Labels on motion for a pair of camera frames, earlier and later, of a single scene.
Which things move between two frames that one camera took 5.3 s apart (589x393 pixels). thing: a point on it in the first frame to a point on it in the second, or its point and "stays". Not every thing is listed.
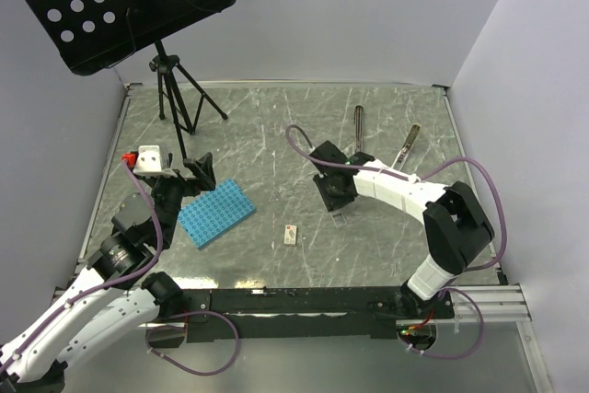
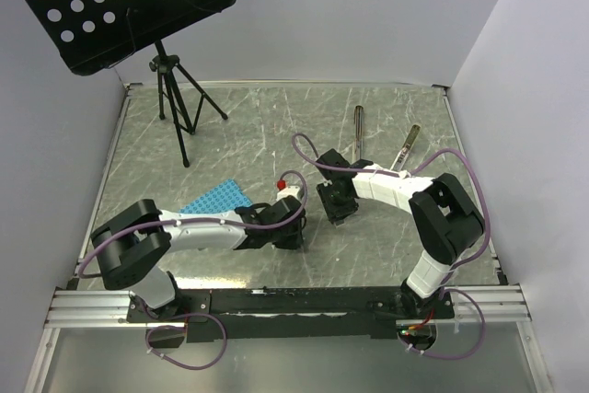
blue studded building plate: [215, 212] stays
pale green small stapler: [401, 156] stays
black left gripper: [202, 170] to [295, 241]
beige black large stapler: [359, 128] stays
